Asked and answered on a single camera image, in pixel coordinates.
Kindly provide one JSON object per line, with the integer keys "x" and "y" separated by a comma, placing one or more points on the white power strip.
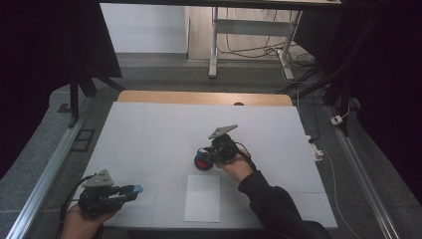
{"x": 316, "y": 152}

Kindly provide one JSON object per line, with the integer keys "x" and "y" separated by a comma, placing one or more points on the blue stamp cap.
{"x": 139, "y": 189}

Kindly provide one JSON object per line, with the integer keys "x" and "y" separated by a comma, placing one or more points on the white paper sheet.
{"x": 202, "y": 199}

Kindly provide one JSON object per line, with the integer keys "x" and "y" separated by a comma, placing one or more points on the person's right hand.
{"x": 239, "y": 167}

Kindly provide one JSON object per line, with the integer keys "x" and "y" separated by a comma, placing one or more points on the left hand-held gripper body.
{"x": 98, "y": 199}

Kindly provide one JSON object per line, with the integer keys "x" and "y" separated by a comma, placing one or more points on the black metal stand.
{"x": 74, "y": 99}
{"x": 345, "y": 93}

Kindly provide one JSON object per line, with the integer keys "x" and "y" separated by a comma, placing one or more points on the aluminium rail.
{"x": 365, "y": 179}
{"x": 43, "y": 179}

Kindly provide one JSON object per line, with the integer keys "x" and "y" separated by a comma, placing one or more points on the round red ink pad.
{"x": 201, "y": 164}

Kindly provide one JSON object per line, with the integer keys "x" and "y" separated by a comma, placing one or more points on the person's left hand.
{"x": 78, "y": 225}

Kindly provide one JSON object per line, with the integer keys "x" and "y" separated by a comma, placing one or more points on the white power adapter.
{"x": 336, "y": 120}

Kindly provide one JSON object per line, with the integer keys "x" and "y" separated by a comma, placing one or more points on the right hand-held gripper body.
{"x": 224, "y": 149}

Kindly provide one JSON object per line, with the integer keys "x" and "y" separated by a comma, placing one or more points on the white-legged desk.
{"x": 252, "y": 27}

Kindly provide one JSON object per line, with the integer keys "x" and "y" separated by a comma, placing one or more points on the black floor frame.
{"x": 82, "y": 140}

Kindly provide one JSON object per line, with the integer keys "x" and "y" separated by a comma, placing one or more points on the black curtain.
{"x": 33, "y": 66}
{"x": 391, "y": 66}

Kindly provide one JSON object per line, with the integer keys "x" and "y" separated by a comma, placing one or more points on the white table cover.
{"x": 159, "y": 132}

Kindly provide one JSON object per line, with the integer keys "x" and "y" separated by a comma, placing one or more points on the black floor bracket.
{"x": 64, "y": 108}

